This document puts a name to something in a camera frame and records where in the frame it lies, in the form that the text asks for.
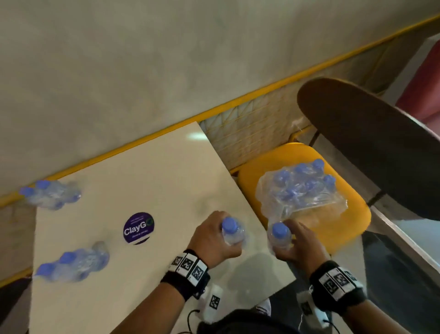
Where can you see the person's right hand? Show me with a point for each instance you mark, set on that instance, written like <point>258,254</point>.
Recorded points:
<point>307,247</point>

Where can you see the person's left hand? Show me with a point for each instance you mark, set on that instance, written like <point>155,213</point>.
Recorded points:
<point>206,241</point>

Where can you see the dark brown round table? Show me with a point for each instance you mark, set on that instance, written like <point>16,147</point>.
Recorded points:
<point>371,137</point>

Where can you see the clear water bottle blue cap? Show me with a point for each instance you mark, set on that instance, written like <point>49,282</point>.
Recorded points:
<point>230,225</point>
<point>44,184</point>
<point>68,257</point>
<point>44,269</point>
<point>27,192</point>
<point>280,232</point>

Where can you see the person's white shoe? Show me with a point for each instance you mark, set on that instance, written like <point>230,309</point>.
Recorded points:
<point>264,307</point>

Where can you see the red padded seat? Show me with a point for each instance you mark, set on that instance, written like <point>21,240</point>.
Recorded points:
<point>422,89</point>

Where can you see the person's right forearm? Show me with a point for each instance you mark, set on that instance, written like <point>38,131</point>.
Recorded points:
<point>373,320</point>

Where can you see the plastic-wrapped pack of water bottles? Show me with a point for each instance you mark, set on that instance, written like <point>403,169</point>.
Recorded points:
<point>299,192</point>

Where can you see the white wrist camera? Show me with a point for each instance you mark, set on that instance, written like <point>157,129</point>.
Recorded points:
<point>213,302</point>
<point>309,309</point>

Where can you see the person's left thumb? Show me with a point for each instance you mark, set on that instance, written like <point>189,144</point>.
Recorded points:
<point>233,251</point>

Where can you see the black wristband with marker tags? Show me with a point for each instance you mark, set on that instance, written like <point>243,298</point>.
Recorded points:
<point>338,287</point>
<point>187,271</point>

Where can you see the yellow chair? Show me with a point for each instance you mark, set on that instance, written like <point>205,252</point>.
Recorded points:
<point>350,213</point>

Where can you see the person's right thumb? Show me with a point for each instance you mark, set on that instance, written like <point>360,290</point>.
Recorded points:
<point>283,256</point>

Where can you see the round purple sticker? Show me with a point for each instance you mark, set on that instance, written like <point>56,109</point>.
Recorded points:
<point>138,228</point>

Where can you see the person's left forearm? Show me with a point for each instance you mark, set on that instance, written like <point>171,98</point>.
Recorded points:
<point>151,309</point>

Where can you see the person's dark clothing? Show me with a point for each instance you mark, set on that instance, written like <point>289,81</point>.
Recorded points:
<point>247,323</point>

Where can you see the yellow rail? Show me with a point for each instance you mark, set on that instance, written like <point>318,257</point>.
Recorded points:
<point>240,99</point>

